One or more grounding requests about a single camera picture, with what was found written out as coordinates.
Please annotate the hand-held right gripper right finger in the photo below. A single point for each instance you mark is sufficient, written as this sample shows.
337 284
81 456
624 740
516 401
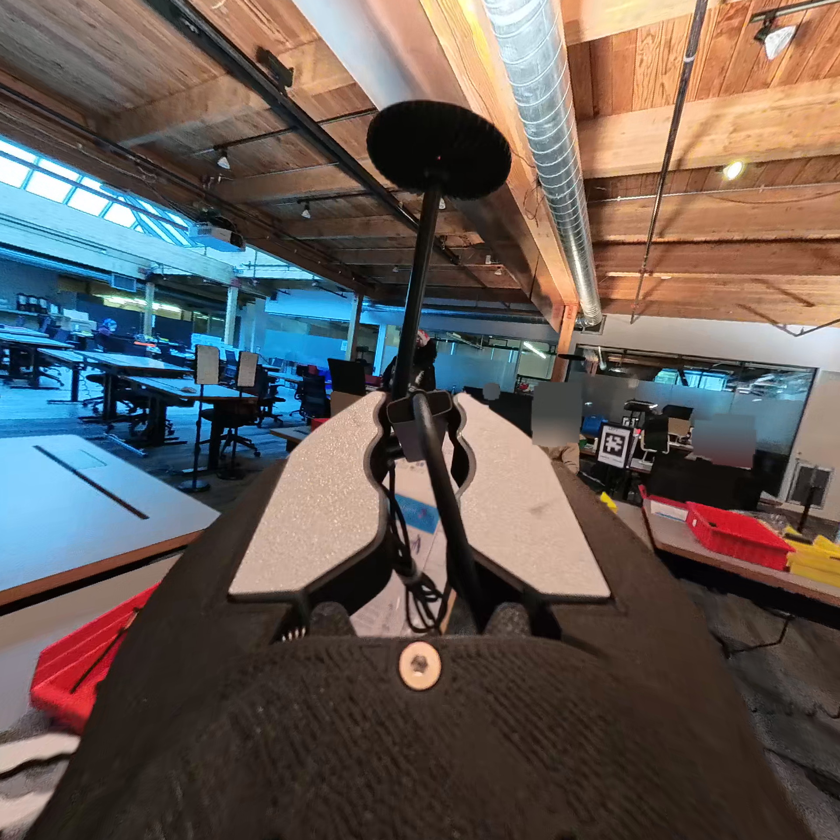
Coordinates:
525 518

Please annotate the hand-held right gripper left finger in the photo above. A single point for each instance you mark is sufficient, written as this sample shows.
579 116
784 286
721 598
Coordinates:
315 512

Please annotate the grey USB hub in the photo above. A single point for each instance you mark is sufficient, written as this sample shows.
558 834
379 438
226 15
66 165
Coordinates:
403 436

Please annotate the red plastic bin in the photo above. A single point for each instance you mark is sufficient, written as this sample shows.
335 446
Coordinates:
72 663

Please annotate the blue-headed leaflet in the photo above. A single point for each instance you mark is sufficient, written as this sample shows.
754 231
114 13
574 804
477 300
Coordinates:
420 515

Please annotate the black and white marker sign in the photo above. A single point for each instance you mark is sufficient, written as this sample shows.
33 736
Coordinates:
613 446

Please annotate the black office chair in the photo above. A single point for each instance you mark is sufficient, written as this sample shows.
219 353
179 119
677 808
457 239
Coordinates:
233 426

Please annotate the distant document stand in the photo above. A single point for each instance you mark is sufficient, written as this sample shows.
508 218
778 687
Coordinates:
207 364
247 369

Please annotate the wooden table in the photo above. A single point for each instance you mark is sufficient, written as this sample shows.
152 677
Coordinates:
722 571

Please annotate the red mesh basket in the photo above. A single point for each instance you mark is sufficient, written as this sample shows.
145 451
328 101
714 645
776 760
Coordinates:
735 535

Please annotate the white table with brown edge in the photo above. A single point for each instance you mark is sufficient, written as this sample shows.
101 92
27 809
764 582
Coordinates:
65 499

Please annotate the white ceiling projector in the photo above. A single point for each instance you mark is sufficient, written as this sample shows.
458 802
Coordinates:
216 237

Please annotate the black pole with disc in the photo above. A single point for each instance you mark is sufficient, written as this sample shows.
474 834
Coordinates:
436 148

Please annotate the silver ventilation duct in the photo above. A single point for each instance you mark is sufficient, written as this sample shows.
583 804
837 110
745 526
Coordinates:
544 131

